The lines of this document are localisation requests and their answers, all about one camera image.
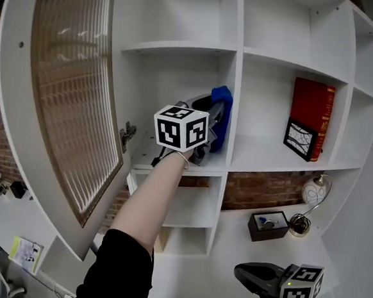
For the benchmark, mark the small blue object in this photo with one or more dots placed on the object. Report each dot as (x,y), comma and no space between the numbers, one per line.
(262,219)

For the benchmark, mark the person's black shirt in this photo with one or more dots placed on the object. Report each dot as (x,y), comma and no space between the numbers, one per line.
(116,268)

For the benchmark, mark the white cubby shelf unit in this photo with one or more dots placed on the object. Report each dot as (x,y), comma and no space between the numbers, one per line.
(262,119)

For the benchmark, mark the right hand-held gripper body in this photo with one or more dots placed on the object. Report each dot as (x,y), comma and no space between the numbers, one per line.
(293,296)

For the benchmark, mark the small silver object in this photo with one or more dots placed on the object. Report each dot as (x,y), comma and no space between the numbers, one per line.
(268,225)

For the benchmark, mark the dark brown wooden box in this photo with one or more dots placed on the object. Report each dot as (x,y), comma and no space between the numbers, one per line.
(268,233)

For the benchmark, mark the ribbed glass cabinet door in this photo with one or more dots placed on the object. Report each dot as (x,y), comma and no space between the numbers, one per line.
(69,87)

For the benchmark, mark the blue cloth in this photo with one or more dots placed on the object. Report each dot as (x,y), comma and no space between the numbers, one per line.
(224,122)

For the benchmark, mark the red book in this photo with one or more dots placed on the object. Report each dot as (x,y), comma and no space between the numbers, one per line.
(309,103)

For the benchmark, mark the black picture frame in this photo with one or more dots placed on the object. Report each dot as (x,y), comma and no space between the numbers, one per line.
(299,139)

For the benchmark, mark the tan cardboard box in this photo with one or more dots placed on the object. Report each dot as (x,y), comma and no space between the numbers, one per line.
(163,239)

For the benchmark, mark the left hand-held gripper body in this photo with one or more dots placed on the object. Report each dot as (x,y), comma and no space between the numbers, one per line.
(172,131)

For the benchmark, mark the silver bangle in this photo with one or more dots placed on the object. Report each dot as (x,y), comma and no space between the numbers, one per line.
(185,159)

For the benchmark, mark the small black box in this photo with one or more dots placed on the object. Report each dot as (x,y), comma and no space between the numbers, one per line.
(17,189)

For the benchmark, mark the white desk with drawers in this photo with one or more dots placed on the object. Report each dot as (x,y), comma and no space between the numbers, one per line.
(221,276)

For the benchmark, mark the yellow white paper leaflet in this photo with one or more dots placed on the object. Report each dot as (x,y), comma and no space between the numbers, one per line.
(25,251)

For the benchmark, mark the person's left forearm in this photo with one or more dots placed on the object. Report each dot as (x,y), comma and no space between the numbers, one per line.
(150,200)

